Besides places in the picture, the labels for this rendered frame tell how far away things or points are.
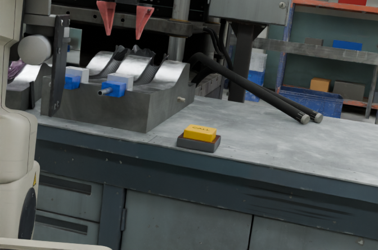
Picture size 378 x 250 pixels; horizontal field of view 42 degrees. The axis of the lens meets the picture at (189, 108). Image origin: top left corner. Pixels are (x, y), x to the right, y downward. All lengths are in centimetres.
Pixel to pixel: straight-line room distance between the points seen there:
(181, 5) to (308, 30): 596
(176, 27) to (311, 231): 97
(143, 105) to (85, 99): 14
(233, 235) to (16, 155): 56
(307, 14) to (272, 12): 582
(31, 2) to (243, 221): 63
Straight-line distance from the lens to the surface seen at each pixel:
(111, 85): 109
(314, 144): 125
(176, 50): 184
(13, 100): 119
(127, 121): 112
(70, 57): 205
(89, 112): 115
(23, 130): 74
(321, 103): 482
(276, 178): 101
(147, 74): 136
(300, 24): 772
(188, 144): 103
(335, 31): 772
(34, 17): 83
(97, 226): 121
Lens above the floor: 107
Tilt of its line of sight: 11 degrees down
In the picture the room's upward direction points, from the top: 7 degrees clockwise
